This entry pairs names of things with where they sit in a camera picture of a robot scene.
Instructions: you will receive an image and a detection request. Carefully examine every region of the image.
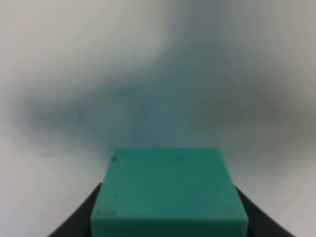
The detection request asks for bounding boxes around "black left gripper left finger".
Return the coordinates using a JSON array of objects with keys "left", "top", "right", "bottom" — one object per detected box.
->
[{"left": 48, "top": 183, "right": 102, "bottom": 237}]

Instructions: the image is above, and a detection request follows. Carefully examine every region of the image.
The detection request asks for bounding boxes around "teal cube block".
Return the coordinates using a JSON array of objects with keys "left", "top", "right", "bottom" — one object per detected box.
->
[{"left": 91, "top": 148, "right": 248, "bottom": 237}]

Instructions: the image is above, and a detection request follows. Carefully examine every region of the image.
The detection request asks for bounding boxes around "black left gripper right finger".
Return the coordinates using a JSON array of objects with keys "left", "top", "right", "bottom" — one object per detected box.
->
[{"left": 236, "top": 187, "right": 294, "bottom": 237}]

